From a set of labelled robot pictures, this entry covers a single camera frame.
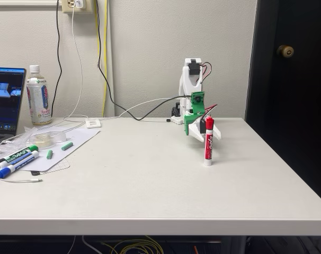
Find red dry erase marker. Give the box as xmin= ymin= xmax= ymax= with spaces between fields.
xmin=203 ymin=116 xmax=215 ymax=167

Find green dry erase marker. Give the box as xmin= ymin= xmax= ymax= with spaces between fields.
xmin=3 ymin=144 xmax=39 ymax=162

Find blue dry erase marker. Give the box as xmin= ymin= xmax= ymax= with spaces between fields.
xmin=0 ymin=156 xmax=35 ymax=179

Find black door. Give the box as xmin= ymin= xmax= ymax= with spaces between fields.
xmin=245 ymin=0 xmax=321 ymax=207

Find white flat adapter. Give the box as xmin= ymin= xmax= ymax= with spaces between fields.
xmin=85 ymin=118 xmax=102 ymax=129

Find brass doorknob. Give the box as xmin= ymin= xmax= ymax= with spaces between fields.
xmin=276 ymin=44 xmax=295 ymax=59

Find white mat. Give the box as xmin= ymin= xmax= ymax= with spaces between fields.
xmin=16 ymin=126 xmax=101 ymax=175

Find clear tape roll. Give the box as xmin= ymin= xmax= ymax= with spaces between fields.
xmin=30 ymin=131 xmax=67 ymax=147

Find plastic tea bottle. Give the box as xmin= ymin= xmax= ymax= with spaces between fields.
xmin=26 ymin=65 xmax=52 ymax=126

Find clear plastic bags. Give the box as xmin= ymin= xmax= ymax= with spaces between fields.
xmin=0 ymin=126 xmax=38 ymax=162

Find grey laptop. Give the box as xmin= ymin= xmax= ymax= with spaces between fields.
xmin=0 ymin=67 xmax=27 ymax=149

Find green camera mount with board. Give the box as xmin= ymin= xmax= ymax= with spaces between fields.
xmin=183 ymin=91 xmax=206 ymax=135

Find red black gripper wire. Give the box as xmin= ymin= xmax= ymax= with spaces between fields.
xmin=202 ymin=104 xmax=219 ymax=117

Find black camera cable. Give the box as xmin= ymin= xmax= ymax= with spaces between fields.
xmin=95 ymin=0 xmax=194 ymax=121

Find red arm servo wire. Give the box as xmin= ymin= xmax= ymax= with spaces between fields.
xmin=199 ymin=62 xmax=213 ymax=83

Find white usb cable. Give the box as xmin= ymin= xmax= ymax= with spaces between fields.
xmin=99 ymin=97 xmax=182 ymax=121

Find white charger cable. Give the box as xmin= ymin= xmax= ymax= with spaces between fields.
xmin=37 ymin=6 xmax=88 ymax=132

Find yellow cable bundle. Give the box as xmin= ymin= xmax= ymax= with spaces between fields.
xmin=101 ymin=237 xmax=164 ymax=254

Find black power cable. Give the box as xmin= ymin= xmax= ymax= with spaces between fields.
xmin=51 ymin=0 xmax=63 ymax=117

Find beige wall outlet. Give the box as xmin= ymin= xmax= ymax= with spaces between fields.
xmin=61 ymin=0 xmax=94 ymax=14

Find thin white cable with connector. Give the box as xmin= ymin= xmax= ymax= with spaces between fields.
xmin=0 ymin=173 xmax=43 ymax=184

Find white wall rail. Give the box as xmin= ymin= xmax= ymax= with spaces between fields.
xmin=0 ymin=3 xmax=63 ymax=11

